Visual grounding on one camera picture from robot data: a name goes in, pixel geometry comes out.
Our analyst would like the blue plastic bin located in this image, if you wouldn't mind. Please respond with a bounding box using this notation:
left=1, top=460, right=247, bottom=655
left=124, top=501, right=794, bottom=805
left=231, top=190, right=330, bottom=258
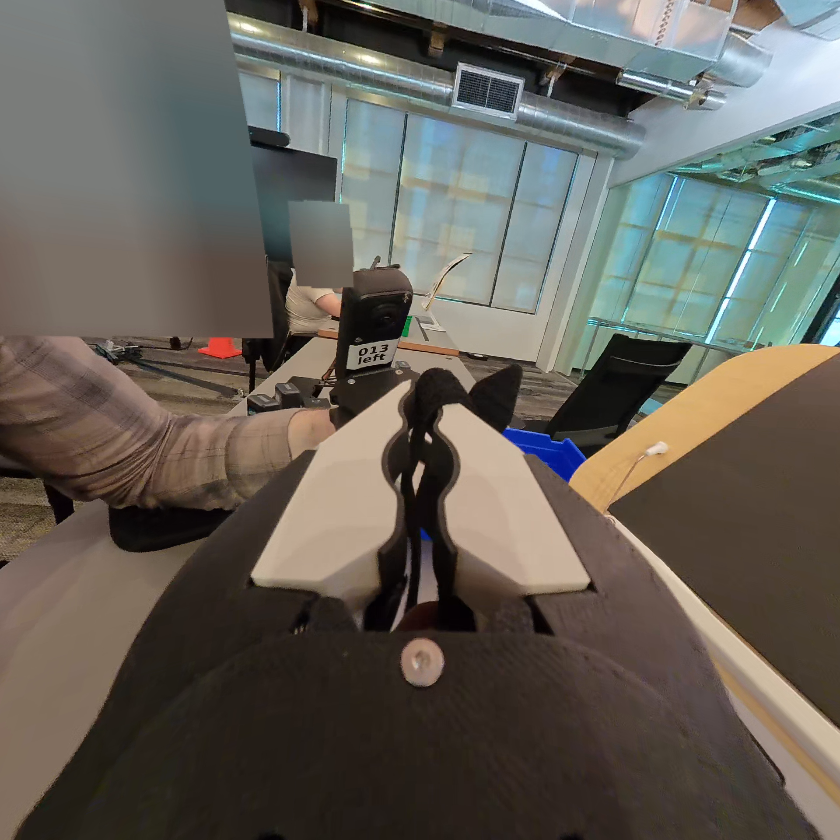
left=420, top=430, right=587, bottom=546

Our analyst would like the black monitor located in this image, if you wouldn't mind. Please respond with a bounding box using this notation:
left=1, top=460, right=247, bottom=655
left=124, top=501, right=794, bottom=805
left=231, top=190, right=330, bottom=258
left=251, top=143, right=339, bottom=263

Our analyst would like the air vent grille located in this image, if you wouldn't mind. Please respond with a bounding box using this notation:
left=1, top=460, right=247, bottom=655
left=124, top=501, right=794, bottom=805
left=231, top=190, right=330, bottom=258
left=451, top=62, right=526, bottom=120

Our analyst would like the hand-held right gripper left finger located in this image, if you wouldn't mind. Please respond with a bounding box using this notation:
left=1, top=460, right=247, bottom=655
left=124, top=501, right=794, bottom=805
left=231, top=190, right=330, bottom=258
left=250, top=378, right=417, bottom=631

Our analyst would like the black visitor chair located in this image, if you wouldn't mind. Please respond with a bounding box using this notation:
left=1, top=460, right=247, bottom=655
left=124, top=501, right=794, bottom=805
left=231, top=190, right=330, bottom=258
left=525, top=333, right=693, bottom=457

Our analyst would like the black hanging jacket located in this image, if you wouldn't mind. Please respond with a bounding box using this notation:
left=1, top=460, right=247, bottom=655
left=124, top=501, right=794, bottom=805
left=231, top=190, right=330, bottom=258
left=243, top=262, right=293, bottom=375

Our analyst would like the black fabric strap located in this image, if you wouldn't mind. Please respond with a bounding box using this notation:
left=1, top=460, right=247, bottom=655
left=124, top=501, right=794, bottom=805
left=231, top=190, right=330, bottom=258
left=400, top=364, right=526, bottom=614

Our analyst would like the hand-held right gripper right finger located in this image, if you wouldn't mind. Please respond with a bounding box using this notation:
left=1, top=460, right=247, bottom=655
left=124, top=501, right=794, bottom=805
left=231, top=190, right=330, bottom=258
left=433, top=400, right=593, bottom=631

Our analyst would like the white peg with wire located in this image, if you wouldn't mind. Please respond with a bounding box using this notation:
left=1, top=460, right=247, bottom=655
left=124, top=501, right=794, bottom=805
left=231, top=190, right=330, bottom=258
left=607, top=441, right=669, bottom=509

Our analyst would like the round metal duct with vent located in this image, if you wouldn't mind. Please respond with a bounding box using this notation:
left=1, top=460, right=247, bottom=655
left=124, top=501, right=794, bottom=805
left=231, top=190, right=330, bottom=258
left=230, top=29, right=647, bottom=157

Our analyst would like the curled white paper strip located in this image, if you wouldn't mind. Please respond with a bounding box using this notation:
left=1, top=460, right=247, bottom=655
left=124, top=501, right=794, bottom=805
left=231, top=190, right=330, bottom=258
left=422, top=252, right=473, bottom=311

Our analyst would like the rectangular metal duct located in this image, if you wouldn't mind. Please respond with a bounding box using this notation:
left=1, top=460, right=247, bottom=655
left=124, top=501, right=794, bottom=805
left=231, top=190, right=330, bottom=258
left=357, top=0, right=775, bottom=89

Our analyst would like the black chair armrest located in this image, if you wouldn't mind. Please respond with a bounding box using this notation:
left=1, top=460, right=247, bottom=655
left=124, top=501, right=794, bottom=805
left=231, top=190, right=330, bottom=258
left=108, top=505, right=234, bottom=552

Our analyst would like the black-faced wooden board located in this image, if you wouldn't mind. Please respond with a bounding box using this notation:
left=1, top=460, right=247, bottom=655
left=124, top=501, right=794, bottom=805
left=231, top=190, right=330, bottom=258
left=570, top=346, right=840, bottom=775

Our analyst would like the person's left forearm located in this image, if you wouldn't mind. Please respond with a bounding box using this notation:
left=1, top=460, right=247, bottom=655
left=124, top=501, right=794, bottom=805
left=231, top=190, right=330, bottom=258
left=0, top=336, right=337, bottom=513

